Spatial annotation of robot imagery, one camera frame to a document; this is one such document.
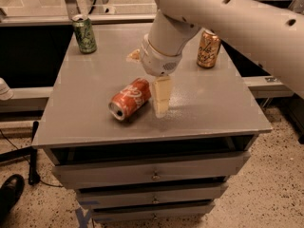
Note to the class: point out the grey drawer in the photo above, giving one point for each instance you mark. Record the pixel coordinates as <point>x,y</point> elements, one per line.
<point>158,195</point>
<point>154,211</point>
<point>116,173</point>

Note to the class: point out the top grey drawer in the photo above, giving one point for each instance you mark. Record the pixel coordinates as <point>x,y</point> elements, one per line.
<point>116,173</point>

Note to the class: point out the green soda can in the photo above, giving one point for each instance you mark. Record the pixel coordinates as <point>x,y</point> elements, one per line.
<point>84,33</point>

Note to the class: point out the black shoe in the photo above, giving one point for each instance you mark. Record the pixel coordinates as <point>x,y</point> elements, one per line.
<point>10,192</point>

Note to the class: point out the metal railing frame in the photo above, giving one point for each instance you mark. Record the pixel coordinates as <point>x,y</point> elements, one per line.
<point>95,10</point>

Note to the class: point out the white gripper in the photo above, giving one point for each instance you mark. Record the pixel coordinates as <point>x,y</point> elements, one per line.
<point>157,60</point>

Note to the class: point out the middle grey drawer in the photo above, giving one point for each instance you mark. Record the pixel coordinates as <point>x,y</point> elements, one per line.
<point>158,195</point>

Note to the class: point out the gold LaCroix can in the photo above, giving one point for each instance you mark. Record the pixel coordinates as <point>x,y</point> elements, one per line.
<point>209,46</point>

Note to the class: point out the black stand leg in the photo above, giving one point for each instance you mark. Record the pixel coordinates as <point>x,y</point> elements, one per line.
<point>33,176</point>

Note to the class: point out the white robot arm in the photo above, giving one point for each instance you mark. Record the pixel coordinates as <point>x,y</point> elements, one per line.
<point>264,34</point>

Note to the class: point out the white bottle at left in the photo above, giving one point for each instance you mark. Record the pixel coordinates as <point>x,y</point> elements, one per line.
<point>5,92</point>

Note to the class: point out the red Coca-Cola can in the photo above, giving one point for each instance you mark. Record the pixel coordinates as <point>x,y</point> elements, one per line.
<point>130,99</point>

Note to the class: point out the blue tape on floor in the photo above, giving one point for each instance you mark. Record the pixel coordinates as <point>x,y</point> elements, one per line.
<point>85,219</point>

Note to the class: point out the grey drawer cabinet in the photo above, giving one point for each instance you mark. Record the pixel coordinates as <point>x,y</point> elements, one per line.
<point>211,110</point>

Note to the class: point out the bottom grey drawer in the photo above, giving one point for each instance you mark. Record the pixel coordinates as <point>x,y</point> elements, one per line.
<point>154,211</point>

